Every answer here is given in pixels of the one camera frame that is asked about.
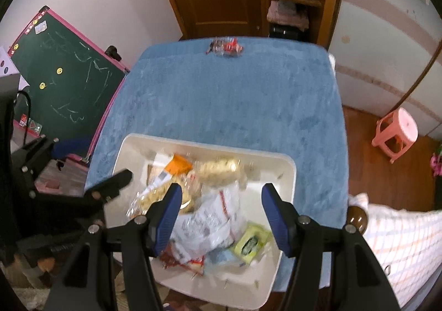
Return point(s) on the white paper with dots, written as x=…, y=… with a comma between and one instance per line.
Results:
x=8, y=62

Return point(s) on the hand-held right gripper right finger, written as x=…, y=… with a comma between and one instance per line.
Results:
x=274, y=221

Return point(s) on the folded clothes stack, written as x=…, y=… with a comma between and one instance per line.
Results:
x=286, y=14

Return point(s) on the pink toy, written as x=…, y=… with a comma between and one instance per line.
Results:
x=436, y=164

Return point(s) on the striped white bedding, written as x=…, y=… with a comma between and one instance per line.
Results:
x=407, y=245

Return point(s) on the brown curved hoop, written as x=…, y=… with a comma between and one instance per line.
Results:
x=419, y=80

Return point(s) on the brown round bedpost knob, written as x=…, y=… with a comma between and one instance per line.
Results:
x=357, y=219

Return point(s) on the white plastic bin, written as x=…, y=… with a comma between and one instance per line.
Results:
x=276, y=173

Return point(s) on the red black snack packet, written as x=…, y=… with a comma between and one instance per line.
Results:
x=226, y=47

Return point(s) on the red white cookie packet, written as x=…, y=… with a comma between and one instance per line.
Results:
x=186, y=261

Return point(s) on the green chalkboard pink frame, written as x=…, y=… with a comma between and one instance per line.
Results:
x=69, y=83

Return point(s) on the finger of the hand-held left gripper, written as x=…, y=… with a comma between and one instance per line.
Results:
x=114, y=181
x=70, y=149

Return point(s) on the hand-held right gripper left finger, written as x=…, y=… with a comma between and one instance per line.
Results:
x=169, y=218

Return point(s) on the black box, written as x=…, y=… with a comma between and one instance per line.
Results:
x=285, y=31

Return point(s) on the pink plastic stool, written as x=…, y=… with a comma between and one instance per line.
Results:
x=400, y=124

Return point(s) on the yellow puffed rice bar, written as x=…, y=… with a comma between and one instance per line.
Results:
x=217, y=169
x=155, y=199

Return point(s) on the black clip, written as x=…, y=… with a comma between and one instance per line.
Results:
x=113, y=53

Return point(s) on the orange white stick packet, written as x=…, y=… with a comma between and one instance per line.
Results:
x=178, y=166

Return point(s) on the white wardrobe pink stripes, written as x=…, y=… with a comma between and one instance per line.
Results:
x=380, y=49

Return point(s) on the blue plush tablecloth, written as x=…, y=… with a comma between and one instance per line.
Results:
x=224, y=100

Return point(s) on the white snack bag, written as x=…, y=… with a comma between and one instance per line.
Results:
x=207, y=224

